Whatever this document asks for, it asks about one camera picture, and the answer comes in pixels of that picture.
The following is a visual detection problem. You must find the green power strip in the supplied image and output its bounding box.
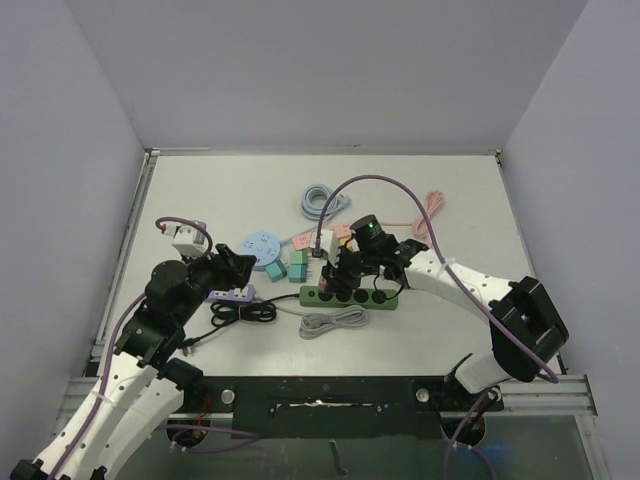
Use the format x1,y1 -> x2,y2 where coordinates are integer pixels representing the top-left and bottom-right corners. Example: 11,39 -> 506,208
298,286 -> 399,311

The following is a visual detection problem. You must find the green charger upper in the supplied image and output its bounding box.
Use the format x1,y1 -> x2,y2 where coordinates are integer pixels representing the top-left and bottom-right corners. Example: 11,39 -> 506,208
289,250 -> 308,265

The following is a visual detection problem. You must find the grey coiled cord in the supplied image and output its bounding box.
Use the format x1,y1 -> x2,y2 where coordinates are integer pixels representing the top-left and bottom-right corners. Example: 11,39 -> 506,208
298,305 -> 371,341

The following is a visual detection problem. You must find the teal charger left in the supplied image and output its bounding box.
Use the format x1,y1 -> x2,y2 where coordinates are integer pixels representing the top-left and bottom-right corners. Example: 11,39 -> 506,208
265,260 -> 287,282

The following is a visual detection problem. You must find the black power cord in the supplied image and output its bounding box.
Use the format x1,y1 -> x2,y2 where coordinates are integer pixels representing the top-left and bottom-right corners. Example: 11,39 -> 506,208
180,293 -> 304,357

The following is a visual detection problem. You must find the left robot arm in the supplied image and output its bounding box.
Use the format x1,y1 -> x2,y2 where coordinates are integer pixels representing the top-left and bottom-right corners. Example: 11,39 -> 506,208
10,244 -> 256,479

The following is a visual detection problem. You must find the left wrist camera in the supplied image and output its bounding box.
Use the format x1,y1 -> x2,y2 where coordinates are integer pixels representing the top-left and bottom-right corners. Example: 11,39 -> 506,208
164,220 -> 208,258

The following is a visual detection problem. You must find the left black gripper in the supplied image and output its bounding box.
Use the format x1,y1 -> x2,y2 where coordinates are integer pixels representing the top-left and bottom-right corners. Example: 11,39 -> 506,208
176,243 -> 255,324

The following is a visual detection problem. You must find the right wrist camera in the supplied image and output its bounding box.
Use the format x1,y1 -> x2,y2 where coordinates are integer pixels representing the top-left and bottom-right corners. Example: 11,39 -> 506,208
310,229 -> 340,264

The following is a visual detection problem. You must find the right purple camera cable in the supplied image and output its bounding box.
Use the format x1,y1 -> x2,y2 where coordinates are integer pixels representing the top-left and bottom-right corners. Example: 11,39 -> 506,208
317,175 -> 560,480

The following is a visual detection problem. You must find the pink coiled cord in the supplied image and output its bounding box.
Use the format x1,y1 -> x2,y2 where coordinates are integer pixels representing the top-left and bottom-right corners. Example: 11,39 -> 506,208
372,189 -> 447,251

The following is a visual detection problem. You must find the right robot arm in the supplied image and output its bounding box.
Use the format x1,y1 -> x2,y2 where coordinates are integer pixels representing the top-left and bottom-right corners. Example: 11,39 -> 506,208
312,215 -> 569,409

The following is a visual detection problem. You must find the purple power strip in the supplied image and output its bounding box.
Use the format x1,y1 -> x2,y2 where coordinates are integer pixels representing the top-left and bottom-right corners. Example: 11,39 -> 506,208
207,284 -> 256,303

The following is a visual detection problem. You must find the pink power strip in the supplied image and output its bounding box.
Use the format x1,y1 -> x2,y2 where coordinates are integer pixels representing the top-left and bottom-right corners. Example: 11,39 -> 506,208
291,224 -> 351,250

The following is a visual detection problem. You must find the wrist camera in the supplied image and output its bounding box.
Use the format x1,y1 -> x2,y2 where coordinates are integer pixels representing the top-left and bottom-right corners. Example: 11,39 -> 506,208
310,229 -> 340,264
164,220 -> 208,258

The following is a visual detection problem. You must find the blue round power strip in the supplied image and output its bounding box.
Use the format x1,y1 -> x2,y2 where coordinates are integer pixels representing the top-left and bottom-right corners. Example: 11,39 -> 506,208
239,231 -> 281,271

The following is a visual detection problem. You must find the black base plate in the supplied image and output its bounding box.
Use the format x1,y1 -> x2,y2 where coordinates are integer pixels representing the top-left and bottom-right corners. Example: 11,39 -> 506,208
176,376 -> 504,443

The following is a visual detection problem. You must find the teal charger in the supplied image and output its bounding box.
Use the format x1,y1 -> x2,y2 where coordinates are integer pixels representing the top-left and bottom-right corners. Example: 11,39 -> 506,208
265,260 -> 287,282
288,264 -> 313,284

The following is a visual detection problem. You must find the blue coiled cord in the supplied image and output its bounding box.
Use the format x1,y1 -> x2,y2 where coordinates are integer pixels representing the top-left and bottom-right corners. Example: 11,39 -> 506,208
298,183 -> 353,220

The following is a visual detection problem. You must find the yellow charger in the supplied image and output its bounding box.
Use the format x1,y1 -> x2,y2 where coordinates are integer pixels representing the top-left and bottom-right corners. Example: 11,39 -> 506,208
340,239 -> 356,251

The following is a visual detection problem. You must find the teal charger lower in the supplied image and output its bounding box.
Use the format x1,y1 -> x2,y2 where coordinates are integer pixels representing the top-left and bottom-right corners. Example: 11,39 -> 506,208
288,264 -> 313,284

